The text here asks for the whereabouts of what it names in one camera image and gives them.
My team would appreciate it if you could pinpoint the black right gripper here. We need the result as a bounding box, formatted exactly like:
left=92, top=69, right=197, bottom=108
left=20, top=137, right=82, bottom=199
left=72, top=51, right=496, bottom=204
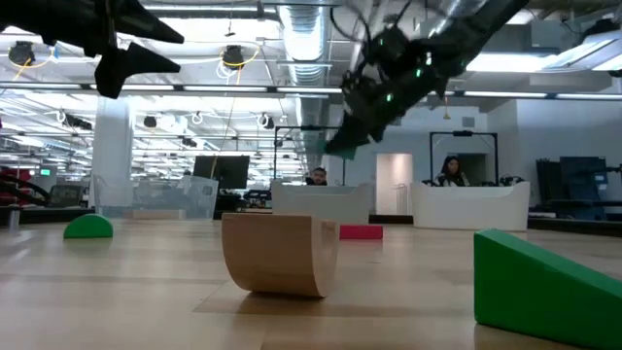
left=324, top=26, right=443, bottom=154

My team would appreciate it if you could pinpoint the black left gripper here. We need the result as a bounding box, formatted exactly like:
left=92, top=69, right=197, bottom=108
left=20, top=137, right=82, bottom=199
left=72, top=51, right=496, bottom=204
left=0, top=0, right=185, bottom=100

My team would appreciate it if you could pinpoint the red rectangular block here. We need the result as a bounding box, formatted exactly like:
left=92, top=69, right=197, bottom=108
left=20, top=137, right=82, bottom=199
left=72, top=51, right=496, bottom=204
left=338, top=224, right=385, bottom=241

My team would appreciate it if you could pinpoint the wooden arch block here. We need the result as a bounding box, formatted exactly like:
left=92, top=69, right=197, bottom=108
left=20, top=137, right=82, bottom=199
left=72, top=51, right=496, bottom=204
left=221, top=211, right=341, bottom=299

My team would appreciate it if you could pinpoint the green half-round block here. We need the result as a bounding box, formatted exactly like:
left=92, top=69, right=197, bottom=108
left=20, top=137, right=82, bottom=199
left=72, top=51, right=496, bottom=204
left=62, top=213, right=115, bottom=240

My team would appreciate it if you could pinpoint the green wedge block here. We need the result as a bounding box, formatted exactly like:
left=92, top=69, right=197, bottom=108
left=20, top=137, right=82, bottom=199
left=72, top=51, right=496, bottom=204
left=472, top=227, right=622, bottom=350

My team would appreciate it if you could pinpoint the white doorway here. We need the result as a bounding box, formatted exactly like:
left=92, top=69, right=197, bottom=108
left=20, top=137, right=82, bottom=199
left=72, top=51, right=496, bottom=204
left=374, top=152, right=415, bottom=217

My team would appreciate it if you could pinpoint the person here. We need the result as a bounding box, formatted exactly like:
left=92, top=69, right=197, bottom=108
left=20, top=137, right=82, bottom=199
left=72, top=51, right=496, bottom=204
left=304, top=166, right=329, bottom=188
left=433, top=155, right=472, bottom=189

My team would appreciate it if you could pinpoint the grey plastic bin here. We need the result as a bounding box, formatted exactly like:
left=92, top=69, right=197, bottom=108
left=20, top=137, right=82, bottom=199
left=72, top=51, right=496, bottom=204
left=270, top=180, right=376, bottom=227

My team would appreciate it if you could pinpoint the long ceiling light bar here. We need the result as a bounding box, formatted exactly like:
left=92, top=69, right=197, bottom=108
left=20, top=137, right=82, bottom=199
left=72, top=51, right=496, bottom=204
left=0, top=83, right=622, bottom=100

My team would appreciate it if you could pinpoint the white room pillar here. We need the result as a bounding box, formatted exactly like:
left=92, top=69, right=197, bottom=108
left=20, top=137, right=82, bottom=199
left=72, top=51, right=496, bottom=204
left=88, top=95, right=136, bottom=211

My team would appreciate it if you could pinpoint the white plastic bin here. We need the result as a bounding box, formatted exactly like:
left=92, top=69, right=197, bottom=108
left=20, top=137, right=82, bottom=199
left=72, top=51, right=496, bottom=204
left=409, top=180, right=533, bottom=233

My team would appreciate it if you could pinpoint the black computer monitor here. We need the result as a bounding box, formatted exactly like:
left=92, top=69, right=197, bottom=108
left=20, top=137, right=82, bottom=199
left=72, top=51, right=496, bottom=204
left=191, top=155, right=252, bottom=192

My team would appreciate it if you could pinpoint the clear plastic bin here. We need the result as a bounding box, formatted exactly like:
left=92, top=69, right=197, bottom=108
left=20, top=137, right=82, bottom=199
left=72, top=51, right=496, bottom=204
left=91, top=173, right=220, bottom=222

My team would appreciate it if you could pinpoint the blue and black equipment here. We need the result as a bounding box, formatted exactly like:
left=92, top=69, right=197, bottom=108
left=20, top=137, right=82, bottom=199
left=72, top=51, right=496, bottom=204
left=536, top=155, right=622, bottom=221

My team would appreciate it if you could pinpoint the black background rig frame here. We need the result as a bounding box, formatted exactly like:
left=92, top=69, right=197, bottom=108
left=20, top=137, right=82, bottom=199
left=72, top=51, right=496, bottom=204
left=273, top=124, right=348, bottom=188
left=429, top=129, right=501, bottom=188

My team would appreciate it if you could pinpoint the black hanging cable reel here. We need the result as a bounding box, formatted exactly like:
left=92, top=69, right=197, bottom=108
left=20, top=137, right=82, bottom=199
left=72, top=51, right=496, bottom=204
left=7, top=40, right=37, bottom=67
left=222, top=44, right=247, bottom=71

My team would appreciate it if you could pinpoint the silver ribbed air duct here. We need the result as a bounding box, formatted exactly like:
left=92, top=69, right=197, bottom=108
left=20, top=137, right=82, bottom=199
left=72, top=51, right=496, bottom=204
left=276, top=0, right=334, bottom=171

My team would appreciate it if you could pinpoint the small grey metal post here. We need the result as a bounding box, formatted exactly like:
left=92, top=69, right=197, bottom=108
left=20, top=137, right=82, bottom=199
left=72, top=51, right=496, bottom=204
left=6, top=203, right=22, bottom=232

